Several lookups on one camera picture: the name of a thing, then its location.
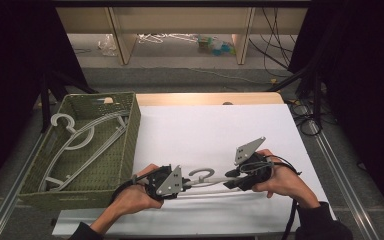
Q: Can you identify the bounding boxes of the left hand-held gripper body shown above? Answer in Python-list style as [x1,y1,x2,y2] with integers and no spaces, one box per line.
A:
[144,164,184,201]

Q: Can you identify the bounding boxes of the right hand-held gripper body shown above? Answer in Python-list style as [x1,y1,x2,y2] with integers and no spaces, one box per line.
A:
[233,136,275,192]

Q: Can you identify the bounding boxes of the green woven basket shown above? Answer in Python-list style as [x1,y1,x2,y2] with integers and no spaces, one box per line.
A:
[17,91,142,212]

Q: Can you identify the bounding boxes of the person's left hand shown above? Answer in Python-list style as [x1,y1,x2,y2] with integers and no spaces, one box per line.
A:
[111,163,165,216]

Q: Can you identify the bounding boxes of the person's right hand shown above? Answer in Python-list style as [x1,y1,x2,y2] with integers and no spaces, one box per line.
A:
[251,148,321,210]

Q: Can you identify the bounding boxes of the white table sheet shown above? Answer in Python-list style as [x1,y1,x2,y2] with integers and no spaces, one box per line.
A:
[52,103,342,238]

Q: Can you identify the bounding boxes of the colourful plastic toys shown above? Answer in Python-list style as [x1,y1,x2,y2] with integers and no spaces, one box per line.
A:
[197,34,236,57]

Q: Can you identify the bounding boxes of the black curtain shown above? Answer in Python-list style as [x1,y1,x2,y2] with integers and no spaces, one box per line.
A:
[0,0,91,201]
[288,0,384,228]

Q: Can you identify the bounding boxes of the beige wooden desk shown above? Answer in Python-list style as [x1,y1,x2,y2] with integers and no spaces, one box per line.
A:
[51,0,313,66]

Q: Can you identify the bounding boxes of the clear plastic bag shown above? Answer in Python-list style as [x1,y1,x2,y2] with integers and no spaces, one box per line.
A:
[97,33,118,57]

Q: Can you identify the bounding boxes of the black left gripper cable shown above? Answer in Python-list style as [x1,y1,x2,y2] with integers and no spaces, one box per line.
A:
[109,174,154,205]

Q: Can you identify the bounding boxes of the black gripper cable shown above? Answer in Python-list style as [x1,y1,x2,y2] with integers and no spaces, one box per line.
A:
[109,174,154,205]
[239,154,303,240]

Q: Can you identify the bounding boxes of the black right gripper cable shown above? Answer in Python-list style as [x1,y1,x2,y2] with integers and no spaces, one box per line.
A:
[239,154,303,240]

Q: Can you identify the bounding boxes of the coiled black floor cable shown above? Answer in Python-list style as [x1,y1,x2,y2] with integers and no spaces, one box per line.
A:
[289,99,323,137]

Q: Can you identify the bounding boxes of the thin yellow floor cable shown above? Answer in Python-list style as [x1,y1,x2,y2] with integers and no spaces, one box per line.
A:
[186,67,278,85]

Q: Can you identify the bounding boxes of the aluminium rail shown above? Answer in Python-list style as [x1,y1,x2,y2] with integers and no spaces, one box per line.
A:
[308,119,381,240]
[0,133,48,240]

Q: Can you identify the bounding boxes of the hanging black cables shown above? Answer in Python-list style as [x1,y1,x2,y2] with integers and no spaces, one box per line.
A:
[248,6,298,78]

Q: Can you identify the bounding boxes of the white wire hangers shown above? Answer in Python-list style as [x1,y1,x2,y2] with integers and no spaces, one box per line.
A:
[138,33,199,44]

